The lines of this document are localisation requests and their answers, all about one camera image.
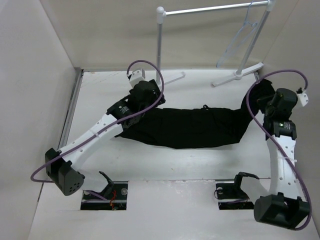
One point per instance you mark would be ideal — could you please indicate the light blue plastic hanger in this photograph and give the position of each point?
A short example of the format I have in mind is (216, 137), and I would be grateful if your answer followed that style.
(247, 29)

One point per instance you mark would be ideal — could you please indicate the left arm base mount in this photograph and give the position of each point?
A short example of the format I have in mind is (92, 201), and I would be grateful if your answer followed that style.
(116, 200)

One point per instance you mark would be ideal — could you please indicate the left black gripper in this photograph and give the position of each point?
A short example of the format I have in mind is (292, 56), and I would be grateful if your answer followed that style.
(156, 95)

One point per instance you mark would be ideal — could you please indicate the white metal clothes rack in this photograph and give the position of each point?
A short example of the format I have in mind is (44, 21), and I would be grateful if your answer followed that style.
(207, 31)

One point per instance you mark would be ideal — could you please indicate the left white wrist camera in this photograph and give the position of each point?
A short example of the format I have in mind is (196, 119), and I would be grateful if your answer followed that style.
(137, 76)

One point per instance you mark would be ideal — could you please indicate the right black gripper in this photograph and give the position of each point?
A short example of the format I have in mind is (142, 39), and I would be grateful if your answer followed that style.
(264, 101)

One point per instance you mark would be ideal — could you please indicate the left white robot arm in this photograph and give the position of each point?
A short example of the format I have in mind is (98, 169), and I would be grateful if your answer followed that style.
(63, 166)

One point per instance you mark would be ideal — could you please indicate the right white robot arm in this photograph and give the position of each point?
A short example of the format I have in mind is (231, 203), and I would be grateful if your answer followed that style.
(282, 204)

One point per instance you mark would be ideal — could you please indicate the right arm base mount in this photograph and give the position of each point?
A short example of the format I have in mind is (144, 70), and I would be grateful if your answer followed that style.
(231, 198)

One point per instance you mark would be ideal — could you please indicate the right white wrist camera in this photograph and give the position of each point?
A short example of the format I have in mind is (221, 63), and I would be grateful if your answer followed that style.
(302, 98)

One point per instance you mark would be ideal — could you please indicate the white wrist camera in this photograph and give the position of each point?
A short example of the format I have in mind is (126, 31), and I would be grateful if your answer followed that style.
(137, 76)
(302, 98)

